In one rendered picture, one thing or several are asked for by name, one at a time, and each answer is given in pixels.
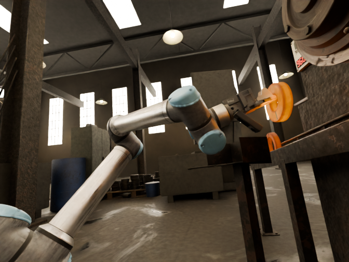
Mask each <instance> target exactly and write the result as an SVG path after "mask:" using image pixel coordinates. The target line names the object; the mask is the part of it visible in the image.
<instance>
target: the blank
mask: <svg viewBox="0 0 349 262"><path fill-rule="evenodd" d="M268 90H269V91H270V92H271V93H272V95H275V96H276V97H277V99H276V100H275V101H273V102H271V103H269V104H267V105H265V106H266V111H267V114H268V116H269V118H270V120H271V121H273V122H284V121H286V120H288V119H289V117H290V115H291V113H292V108H293V95H292V91H291V89H290V87H289V85H288V84H287V83H285V82H278V83H273V84H271V85H270V86H269V88H268Z"/></svg>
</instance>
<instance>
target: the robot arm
mask: <svg viewBox="0 0 349 262"><path fill-rule="evenodd" d="M276 99H277V97H276V96H275V95H272V93H271V92H270V91H269V90H268V89H267V88H263V89H261V91H260V92H258V97H257V98H256V99H255V98H254V95H253V92H252V91H251V89H250V88H249V89H246V90H243V91H241V92H239V93H237V95H235V96H233V97H231V98H228V99H225V100H223V101H222V104H219V105H217V106H215V107H212V108H210V109H208V108H207V107H206V105H205V103H204V101H203V100H202V98H201V96H200V93H199V92H198V91H197V90H196V88H195V87H194V86H193V85H186V86H183V87H181V88H179V89H177V90H175V91H174V92H173V93H172V94H171V95H170V96H169V97H168V99H167V100H164V101H161V102H159V103H156V104H153V105H151V106H148V107H145V108H143V109H140V110H137V111H135V112H131V113H129V114H126V115H121V114H118V115H115V116H113V117H111V118H110V119H109V121H108V124H107V130H108V134H109V136H110V138H111V139H112V140H113V142H114V143H115V144H116V146H115V147H114V149H113V150H112V151H111V153H110V154H109V155H108V156H107V157H106V158H105V159H104V160H103V162H102V163H101V164H100V165H99V166H98V167H97V168H96V170H95V171H94V172H93V173H92V174H91V175H90V176H89V178H88V179H87V180H86V181H85V182H84V183H83V184H82V186H81V187H80V188H79V189H78V190H77V191H76V192H75V193H74V195H73V196H72V197H71V198H70V199H69V200H68V201H67V203H66V204H65V205H64V206H63V208H62V209H61V210H59V212H58V213H57V214H56V215H55V217H54V218H53V219H52V220H51V221H50V222H49V223H47V224H44V225H41V226H39V227H38V228H37V229H36V230H35V231H32V230H30V229H29V228H28V226H29V225H30V224H31V222H32V221H31V217H30V216H29V215H28V214H27V213H26V212H24V211H22V210H20V209H17V208H16V207H13V206H9V205H5V204H0V262H71V259H72V255H71V253H70V251H71V249H72V248H73V246H74V241H73V239H74V237H75V235H76V234H77V232H78V231H79V229H80V228H81V227H82V225H83V224H84V223H85V221H86V220H87V218H88V217H89V216H90V214H91V213H92V212H93V210H94V209H95V208H96V206H97V205H98V204H99V202H100V201H101V199H102V198H103V197H104V195H105V194H106V193H107V191H108V190H109V189H110V187H111V185H112V184H113V183H114V181H115V180H116V179H117V177H118V176H119V175H120V173H121V172H122V171H123V169H124V168H125V167H126V165H127V164H128V162H129V161H130V160H133V159H135V158H137V157H138V156H139V155H140V153H141V152H142V150H143V144H142V143H141V141H140V140H139V139H138V138H137V137H136V135H135V134H134V133H133V132H132V131H135V130H140V129H145V128H150V127H155V126H161V125H166V124H171V123H179V122H183V123H184V125H185V126H186V127H187V129H188V131H189V133H190V136H191V138H192V139H195V140H196V142H197V144H198V146H199V148H200V150H201V151H202V152H203V153H205V154H208V155H212V154H216V153H219V152H220V151H221V150H222V149H223V148H224V147H225V145H226V136H225V134H224V132H222V131H221V130H220V128H222V127H224V126H227V125H229V124H230V123H231V121H232V120H234V118H235V119H237V120H238V121H239V122H241V123H242V124H244V125H245V126H246V127H248V128H249V129H250V130H252V131H253V132H255V133H258V132H260V131H261V130H262V129H263V126H262V125H260V124H259V123H257V122H256V121H255V120H253V119H252V118H250V117H249V116H247V115H246V114H248V113H251V112H253V111H254V110H256V109H258V108H261V107H263V106H265V105H267V104H269V103H271V102H273V101H275V100H276ZM231 109H232V110H231Z"/></svg>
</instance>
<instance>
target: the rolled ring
mask: <svg viewBox="0 0 349 262"><path fill-rule="evenodd" d="M266 137H267V140H268V144H269V150H270V152H271V151H273V146H272V141H273V144H274V149H278V148H280V147H281V142H280V139H279V137H278V135H277V134H276V133H274V132H272V133H268V134H267V135H266Z"/></svg>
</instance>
